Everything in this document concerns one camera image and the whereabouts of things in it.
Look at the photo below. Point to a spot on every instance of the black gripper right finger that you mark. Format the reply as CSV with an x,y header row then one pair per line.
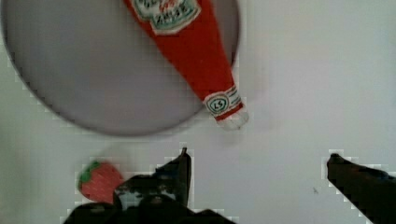
x,y
371,191

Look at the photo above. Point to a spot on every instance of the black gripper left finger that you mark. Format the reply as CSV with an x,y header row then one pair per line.
x,y
159,198

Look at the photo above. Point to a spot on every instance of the red ketchup bottle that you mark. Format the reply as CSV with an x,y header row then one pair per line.
x,y
186,32

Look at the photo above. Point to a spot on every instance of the round grey plate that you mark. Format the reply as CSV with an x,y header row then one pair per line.
x,y
91,63

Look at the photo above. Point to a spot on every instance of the red toy strawberry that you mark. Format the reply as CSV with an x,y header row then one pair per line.
x,y
98,181

